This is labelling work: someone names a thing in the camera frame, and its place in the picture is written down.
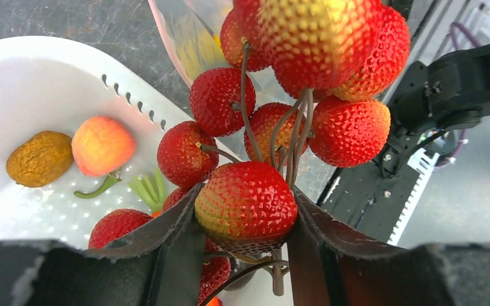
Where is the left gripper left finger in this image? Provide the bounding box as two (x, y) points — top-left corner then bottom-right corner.
(0, 184), (205, 305)

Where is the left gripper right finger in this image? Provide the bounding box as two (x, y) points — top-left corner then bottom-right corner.
(287, 189), (490, 305)

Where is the strawberry bunch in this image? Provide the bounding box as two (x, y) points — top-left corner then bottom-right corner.
(87, 0), (412, 305)

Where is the yellow pear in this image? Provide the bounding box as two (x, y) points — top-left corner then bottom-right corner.
(174, 15), (228, 85)

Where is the white plastic basket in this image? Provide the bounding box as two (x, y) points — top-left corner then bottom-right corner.
(0, 36), (189, 250)

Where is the clear zip top bag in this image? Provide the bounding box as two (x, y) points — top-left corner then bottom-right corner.
(149, 0), (339, 203)

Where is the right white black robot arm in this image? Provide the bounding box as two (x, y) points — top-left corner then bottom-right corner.
(375, 44), (490, 178)

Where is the orange tangerine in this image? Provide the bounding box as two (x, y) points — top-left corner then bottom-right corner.
(206, 296), (223, 306)

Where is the orange carrot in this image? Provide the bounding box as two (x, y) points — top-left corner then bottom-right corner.
(128, 168), (168, 217)

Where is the red bell pepper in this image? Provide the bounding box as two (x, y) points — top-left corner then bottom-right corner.
(73, 171), (122, 199)

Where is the peach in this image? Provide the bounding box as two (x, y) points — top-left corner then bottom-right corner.
(71, 116), (137, 177)

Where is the brown kiwi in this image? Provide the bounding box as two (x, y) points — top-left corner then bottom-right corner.
(6, 130), (74, 188)

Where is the white cable duct rail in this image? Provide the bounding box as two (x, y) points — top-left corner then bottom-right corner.
(387, 149), (440, 246)

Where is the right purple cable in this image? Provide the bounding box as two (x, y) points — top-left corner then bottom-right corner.
(439, 21), (482, 166)

